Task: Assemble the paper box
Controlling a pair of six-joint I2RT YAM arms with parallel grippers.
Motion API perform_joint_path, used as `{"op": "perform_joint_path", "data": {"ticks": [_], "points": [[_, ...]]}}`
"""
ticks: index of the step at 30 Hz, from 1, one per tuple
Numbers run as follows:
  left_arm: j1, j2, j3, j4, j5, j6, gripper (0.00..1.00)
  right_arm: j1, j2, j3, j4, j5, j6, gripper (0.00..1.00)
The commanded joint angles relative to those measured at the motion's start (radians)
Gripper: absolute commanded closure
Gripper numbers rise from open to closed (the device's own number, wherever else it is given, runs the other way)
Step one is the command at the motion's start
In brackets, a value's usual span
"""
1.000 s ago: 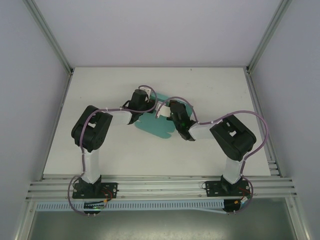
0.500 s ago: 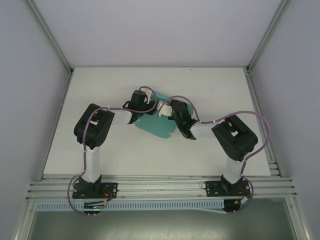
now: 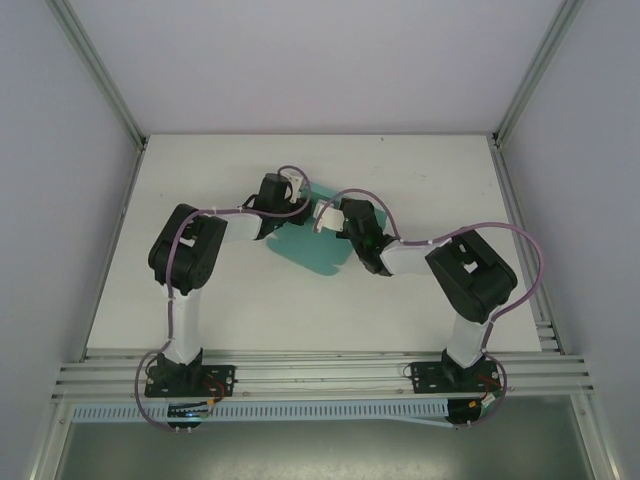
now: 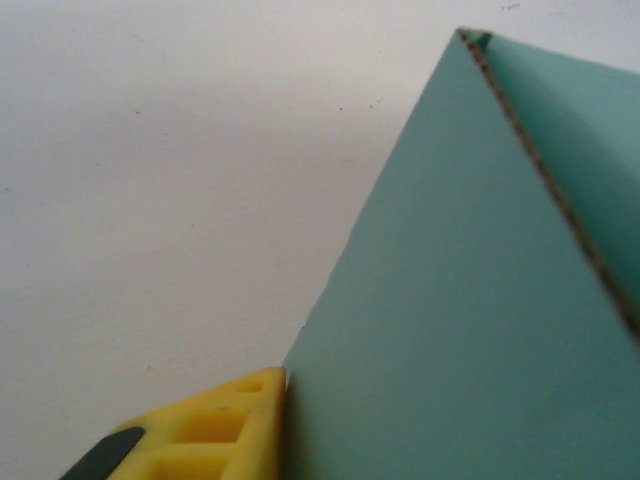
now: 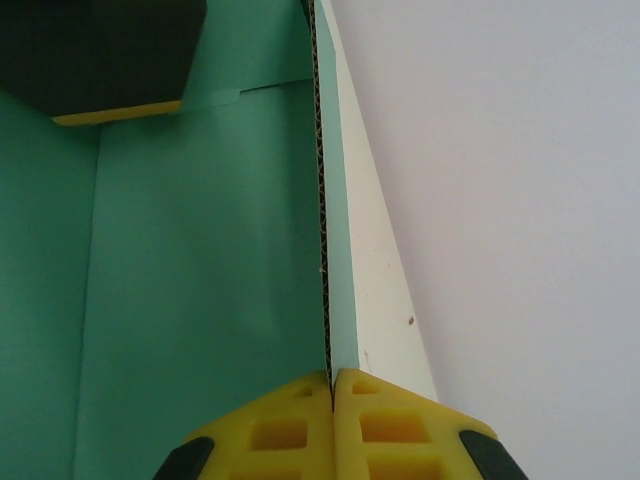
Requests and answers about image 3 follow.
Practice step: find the teal paper box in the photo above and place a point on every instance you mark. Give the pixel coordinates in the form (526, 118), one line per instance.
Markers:
(310, 250)

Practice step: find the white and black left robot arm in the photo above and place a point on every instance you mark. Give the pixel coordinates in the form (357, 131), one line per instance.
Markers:
(190, 325)

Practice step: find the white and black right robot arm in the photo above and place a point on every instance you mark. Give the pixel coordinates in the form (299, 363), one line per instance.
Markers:
(405, 260)

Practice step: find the black controller board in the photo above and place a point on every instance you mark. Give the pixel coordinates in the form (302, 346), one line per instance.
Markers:
(465, 415)
(185, 424)

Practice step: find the grey metal panel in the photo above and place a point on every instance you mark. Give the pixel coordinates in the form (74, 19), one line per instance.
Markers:
(320, 455)

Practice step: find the aluminium table side rail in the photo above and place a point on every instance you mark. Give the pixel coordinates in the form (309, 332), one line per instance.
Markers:
(116, 245)
(520, 225)

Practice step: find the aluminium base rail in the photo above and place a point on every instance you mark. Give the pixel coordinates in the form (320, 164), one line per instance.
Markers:
(320, 372)

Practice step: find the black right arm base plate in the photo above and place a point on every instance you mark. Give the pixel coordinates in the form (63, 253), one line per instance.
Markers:
(425, 375)

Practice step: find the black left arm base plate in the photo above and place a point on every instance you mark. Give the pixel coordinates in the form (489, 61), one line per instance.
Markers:
(225, 372)

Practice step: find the aluminium frame post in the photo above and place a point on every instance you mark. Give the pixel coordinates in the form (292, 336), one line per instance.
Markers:
(100, 70)
(535, 70)

